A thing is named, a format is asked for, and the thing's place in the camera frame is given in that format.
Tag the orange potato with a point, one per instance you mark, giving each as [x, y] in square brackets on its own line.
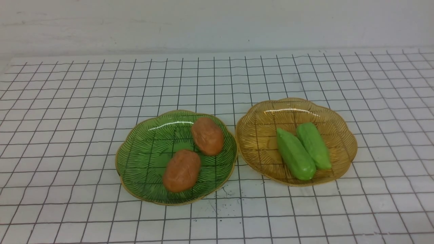
[207, 136]
[182, 171]

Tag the long green cucumber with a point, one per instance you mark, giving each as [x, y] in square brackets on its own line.
[295, 156]

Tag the short green cucumber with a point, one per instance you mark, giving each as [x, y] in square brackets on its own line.
[314, 144]

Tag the amber glass plate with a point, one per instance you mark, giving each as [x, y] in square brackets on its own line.
[256, 137]

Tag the green glass plate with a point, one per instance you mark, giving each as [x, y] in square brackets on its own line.
[142, 158]

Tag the white grid table mat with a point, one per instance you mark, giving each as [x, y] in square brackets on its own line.
[63, 119]

